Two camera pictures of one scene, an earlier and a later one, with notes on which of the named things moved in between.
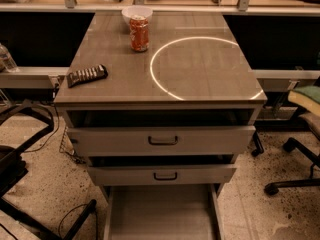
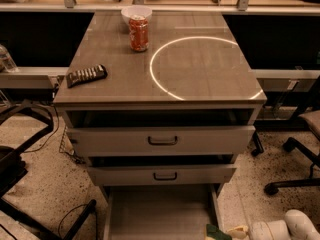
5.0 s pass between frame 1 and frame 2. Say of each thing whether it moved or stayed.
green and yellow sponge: moved
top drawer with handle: stayed
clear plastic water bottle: stayed
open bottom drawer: stayed
